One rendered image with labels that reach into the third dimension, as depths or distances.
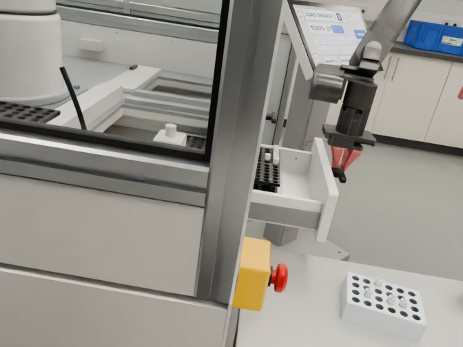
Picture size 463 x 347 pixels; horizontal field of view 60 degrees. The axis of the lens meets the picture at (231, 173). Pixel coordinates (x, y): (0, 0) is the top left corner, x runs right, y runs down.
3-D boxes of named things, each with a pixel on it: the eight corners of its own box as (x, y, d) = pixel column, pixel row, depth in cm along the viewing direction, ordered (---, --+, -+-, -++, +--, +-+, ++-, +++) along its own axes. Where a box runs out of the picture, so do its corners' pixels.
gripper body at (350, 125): (320, 131, 87) (328, 98, 84) (366, 139, 87) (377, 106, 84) (324, 140, 81) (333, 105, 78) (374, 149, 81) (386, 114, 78)
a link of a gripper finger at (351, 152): (315, 165, 90) (326, 126, 87) (347, 171, 90) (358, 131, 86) (319, 177, 84) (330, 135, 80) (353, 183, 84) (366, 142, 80)
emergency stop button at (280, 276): (284, 280, 58) (289, 258, 57) (284, 299, 55) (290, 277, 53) (263, 277, 59) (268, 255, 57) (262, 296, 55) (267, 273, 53)
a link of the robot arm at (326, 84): (384, 41, 76) (371, 59, 84) (324, 31, 77) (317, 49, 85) (373, 102, 75) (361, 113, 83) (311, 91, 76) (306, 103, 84)
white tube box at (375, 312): (412, 307, 71) (419, 290, 70) (419, 343, 64) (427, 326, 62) (342, 287, 74) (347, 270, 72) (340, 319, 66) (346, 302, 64)
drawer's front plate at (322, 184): (311, 177, 101) (321, 137, 96) (324, 245, 75) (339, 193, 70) (304, 176, 101) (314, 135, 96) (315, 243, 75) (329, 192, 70)
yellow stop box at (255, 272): (266, 279, 61) (275, 240, 58) (266, 314, 54) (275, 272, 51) (233, 273, 61) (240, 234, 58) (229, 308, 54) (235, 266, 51)
